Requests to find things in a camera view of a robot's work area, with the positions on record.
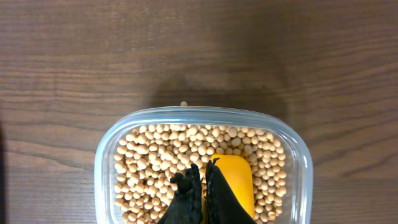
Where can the soybeans in container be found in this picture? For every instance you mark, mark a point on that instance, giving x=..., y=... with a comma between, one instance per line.
x=148, y=156

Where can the yellow plastic measuring scoop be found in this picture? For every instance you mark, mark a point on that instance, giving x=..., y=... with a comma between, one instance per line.
x=237, y=172

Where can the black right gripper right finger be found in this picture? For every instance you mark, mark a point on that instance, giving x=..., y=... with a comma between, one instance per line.
x=222, y=206

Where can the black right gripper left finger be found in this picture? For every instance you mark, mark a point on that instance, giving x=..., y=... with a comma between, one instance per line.
x=185, y=207

